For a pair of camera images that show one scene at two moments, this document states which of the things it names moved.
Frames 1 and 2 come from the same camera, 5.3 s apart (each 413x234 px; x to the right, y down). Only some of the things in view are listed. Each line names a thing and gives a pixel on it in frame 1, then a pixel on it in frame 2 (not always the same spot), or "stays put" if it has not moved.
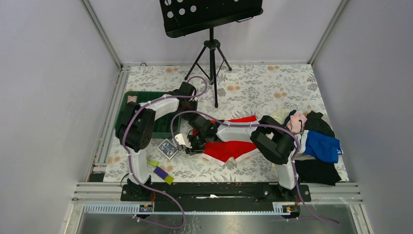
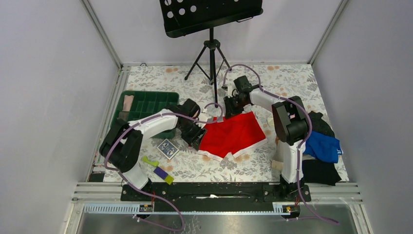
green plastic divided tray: [163, 126] stays put
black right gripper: [194, 150] -> [230, 110]
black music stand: [179, 17] stays put
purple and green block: [168, 179] stays put
